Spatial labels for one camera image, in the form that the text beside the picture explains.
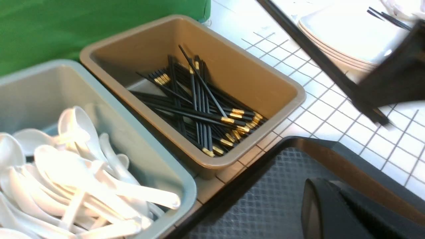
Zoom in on white spoon of pile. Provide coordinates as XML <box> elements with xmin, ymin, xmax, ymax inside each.
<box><xmin>34</xmin><ymin>145</ymin><xmax>181</xmax><ymax>211</ymax></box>
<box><xmin>58</xmin><ymin>106</ymin><xmax>140</xmax><ymax>186</ymax></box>

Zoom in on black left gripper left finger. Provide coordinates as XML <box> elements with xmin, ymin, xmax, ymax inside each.
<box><xmin>301</xmin><ymin>178</ymin><xmax>425</xmax><ymax>239</ymax></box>

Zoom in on white spoon front of pile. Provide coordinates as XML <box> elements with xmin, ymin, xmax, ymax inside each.
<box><xmin>34</xmin><ymin>145</ymin><xmax>181</xmax><ymax>211</ymax></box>

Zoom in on checkered white tablecloth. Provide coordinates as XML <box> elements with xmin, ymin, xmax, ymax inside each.
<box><xmin>183</xmin><ymin>0</ymin><xmax>425</xmax><ymax>222</ymax></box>

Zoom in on black chopsticks pile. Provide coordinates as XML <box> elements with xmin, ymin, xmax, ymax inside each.
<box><xmin>128</xmin><ymin>45</ymin><xmax>267</xmax><ymax>157</ymax></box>

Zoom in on brown plastic bin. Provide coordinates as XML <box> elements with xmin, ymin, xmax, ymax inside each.
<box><xmin>79</xmin><ymin>15</ymin><xmax>306</xmax><ymax>179</ymax></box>

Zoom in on teal plastic bin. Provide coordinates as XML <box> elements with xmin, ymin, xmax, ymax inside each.
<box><xmin>0</xmin><ymin>59</ymin><xmax>197</xmax><ymax>239</ymax></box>

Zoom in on black serving tray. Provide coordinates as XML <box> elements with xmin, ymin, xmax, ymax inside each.
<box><xmin>167</xmin><ymin>136</ymin><xmax>424</xmax><ymax>239</ymax></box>

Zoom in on white spoon right of pile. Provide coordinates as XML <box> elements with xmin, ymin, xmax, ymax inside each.
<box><xmin>58</xmin><ymin>106</ymin><xmax>140</xmax><ymax>186</ymax></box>

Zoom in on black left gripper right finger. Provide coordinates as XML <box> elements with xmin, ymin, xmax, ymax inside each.
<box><xmin>355</xmin><ymin>20</ymin><xmax>425</xmax><ymax>107</ymax></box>

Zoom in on stack of plates far right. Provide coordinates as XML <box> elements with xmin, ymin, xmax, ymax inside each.
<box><xmin>297</xmin><ymin>0</ymin><xmax>412</xmax><ymax>72</ymax></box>

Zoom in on green cloth backdrop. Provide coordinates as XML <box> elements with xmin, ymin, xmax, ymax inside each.
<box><xmin>0</xmin><ymin>0</ymin><xmax>211</xmax><ymax>76</ymax></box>

